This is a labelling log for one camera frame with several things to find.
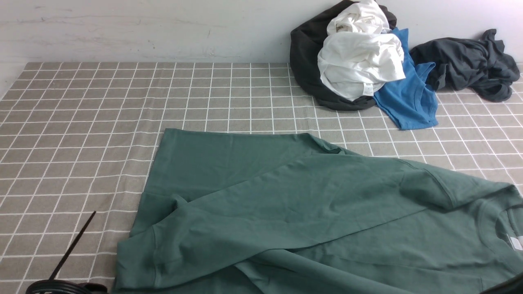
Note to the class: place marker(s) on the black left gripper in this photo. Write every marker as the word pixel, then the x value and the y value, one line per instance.
pixel 53 286

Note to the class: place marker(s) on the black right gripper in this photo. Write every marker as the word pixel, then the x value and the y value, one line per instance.
pixel 512 286

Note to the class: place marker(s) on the green long-sleeved shirt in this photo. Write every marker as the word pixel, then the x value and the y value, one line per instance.
pixel 293 214

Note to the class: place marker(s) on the blue t-shirt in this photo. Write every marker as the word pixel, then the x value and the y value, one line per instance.
pixel 410 103

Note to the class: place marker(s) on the dark grey crumpled shirt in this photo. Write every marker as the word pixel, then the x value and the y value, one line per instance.
pixel 480 65

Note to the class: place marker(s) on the white crumpled shirt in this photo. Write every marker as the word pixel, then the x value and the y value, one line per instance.
pixel 360 53

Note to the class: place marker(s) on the grey checkered tablecloth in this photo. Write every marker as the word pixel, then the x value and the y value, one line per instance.
pixel 78 138

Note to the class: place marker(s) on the black garment in pile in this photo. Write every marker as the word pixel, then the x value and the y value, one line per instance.
pixel 306 42

